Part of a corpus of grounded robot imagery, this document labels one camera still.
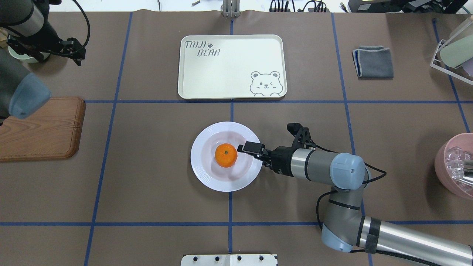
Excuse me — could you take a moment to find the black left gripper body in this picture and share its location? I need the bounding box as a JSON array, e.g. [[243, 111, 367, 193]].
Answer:
[[7, 22, 61, 62]]

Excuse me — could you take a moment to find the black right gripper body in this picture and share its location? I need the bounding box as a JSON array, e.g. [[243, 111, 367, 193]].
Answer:
[[261, 146, 294, 176]]

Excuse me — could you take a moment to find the white round plate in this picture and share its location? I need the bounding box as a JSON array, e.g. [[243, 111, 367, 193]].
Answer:
[[190, 122, 262, 192]]

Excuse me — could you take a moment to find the orange fruit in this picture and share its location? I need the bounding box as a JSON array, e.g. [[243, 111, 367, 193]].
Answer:
[[214, 143, 238, 168]]

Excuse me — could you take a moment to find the cream bear tray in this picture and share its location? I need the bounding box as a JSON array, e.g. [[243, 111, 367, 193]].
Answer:
[[177, 35, 288, 100]]

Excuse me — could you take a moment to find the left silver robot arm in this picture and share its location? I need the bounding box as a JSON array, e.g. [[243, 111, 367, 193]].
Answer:
[[0, 0, 61, 122]]

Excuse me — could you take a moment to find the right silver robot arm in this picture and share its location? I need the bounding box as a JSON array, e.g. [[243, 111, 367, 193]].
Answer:
[[237, 141, 472, 266]]

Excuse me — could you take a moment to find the green ceramic bowl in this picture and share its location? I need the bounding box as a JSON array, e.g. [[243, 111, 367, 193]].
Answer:
[[8, 44, 41, 64]]

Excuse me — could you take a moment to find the wooden cutting board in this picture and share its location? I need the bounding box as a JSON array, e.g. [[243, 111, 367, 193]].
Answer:
[[0, 97, 86, 162]]

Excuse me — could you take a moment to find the grey folded cloth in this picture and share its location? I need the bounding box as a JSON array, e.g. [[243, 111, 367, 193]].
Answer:
[[353, 45, 394, 79]]

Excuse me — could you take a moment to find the pink bowl with ice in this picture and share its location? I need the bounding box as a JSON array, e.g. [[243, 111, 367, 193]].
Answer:
[[434, 133, 473, 200]]

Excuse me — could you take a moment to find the metal scoop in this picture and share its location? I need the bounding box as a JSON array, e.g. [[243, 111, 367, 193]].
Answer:
[[445, 150, 473, 187]]

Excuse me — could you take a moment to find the green pastel cup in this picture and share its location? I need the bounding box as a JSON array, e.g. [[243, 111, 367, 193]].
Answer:
[[440, 35, 473, 68]]

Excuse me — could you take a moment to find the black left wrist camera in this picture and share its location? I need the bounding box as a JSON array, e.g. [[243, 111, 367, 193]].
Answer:
[[57, 38, 86, 66]]

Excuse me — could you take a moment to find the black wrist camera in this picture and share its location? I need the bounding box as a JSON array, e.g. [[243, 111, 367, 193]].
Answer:
[[286, 123, 317, 149], [57, 38, 86, 66]]

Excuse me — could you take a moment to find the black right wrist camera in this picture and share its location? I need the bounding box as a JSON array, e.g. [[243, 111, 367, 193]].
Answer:
[[286, 123, 317, 149]]

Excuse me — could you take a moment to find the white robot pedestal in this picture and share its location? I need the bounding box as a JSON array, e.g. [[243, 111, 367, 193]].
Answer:
[[180, 254, 279, 266]]

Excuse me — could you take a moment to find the aluminium frame post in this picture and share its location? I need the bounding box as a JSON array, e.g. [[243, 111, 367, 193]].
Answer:
[[221, 0, 241, 18]]

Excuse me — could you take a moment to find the white wire cup rack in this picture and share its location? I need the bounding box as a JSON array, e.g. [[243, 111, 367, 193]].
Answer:
[[430, 15, 473, 85]]

